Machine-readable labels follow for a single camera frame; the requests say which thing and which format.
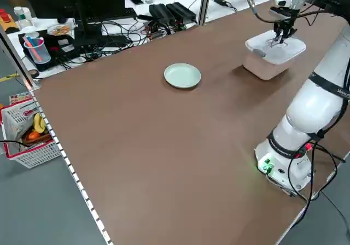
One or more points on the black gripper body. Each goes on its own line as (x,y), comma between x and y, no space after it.
(285,14)

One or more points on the white box lid grey latches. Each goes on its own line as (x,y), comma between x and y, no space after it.
(290,51)

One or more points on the pale pink plastic box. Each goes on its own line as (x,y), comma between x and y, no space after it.
(262,70)

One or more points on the green plate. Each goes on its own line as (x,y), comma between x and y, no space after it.
(182,75)

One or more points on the black flat box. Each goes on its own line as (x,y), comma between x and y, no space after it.
(63,48)

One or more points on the plate of snacks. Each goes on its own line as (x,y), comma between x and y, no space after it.
(58,30)

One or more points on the black adapter yellow label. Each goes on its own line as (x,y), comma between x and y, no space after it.
(222,2)

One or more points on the black finned power supply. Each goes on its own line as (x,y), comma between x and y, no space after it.
(181,11)
(162,13)

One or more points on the black keyboard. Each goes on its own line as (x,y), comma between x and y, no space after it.
(115,14)

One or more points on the clear cup with pens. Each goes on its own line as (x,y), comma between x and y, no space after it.
(38,55)

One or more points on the white bottle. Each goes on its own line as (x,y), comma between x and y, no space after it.
(23,19)

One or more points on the yellow banana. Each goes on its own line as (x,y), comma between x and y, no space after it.
(39,123)

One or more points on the orange fruit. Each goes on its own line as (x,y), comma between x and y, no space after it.
(34,135)

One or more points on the colourful printed book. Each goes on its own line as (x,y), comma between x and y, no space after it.
(19,97)

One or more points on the yellow toy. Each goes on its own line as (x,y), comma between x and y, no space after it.
(8,22)

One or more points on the white red shopping basket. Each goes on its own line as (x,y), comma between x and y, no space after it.
(35,152)

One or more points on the white printed bag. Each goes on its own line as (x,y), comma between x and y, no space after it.
(16,122)

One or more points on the aluminium frame post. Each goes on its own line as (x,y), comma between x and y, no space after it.
(204,4)

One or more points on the aluminium frame rail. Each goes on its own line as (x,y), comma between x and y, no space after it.
(72,171)

